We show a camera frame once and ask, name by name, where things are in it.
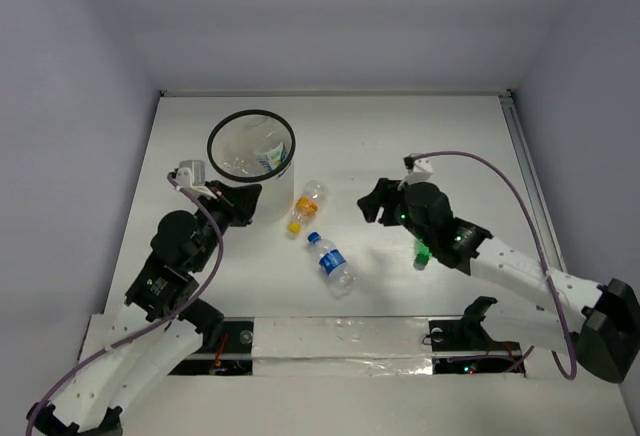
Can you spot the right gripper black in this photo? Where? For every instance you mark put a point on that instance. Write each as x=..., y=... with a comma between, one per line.
x=387, y=192

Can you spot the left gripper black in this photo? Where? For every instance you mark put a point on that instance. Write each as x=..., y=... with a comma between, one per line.
x=226, y=201

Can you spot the clear plastic bottle unlabeled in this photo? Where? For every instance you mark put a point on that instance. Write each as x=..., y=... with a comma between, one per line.
x=245, y=136

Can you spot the clear bottle green white label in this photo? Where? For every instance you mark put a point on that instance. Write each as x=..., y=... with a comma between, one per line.
x=271, y=156

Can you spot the orange label bottle yellow cap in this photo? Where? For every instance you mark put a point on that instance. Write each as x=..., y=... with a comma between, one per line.
x=312, y=200

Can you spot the green plastic bottle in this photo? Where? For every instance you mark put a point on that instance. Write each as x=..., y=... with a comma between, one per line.
x=422, y=255

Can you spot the blue label bottle blue cap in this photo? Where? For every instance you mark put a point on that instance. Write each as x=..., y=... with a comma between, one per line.
x=335, y=269

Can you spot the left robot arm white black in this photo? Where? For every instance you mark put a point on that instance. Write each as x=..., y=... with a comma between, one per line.
x=162, y=320

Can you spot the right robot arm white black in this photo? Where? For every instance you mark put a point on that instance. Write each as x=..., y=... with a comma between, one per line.
x=602, y=319

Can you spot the white cylindrical bin black rim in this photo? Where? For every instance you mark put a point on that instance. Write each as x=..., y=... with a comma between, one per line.
x=277, y=193

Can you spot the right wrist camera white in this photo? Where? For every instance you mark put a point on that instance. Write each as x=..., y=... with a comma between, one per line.
x=419, y=170

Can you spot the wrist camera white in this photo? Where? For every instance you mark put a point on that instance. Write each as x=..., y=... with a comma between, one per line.
x=189, y=176
x=419, y=170

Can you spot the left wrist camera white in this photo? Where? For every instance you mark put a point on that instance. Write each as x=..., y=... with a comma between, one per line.
x=189, y=176

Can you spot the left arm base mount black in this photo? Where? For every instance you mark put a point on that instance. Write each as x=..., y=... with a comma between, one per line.
x=231, y=356

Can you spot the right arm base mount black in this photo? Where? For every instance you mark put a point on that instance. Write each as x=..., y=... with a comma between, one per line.
x=461, y=346

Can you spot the aluminium rail right edge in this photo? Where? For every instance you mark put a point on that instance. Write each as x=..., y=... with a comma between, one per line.
x=541, y=215

